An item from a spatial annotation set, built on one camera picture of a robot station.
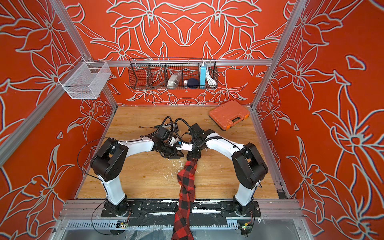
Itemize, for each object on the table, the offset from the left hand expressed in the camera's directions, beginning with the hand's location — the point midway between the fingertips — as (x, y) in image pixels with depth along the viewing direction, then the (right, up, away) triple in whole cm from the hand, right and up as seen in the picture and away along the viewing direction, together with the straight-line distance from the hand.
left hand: (183, 155), depth 89 cm
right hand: (+3, +2, -2) cm, 4 cm away
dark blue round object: (+6, +45, +6) cm, 46 cm away
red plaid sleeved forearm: (+1, -28, -23) cm, 36 cm away
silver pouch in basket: (-6, +47, +3) cm, 47 cm away
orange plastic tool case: (+33, +26, +18) cm, 46 cm away
